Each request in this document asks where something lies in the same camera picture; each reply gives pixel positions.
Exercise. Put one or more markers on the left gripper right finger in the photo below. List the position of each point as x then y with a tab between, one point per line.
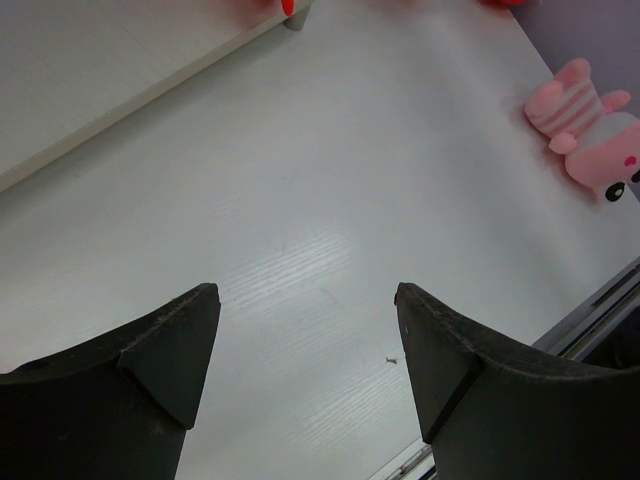
491	407

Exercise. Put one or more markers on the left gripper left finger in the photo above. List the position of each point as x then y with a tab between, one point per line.
117	406

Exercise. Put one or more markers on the red plush toy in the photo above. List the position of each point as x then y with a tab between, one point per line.
288	7

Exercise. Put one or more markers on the white two-tier shelf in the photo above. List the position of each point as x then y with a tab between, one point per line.
71	69

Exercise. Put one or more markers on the pink plush toy right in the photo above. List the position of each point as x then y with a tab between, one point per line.
597	138

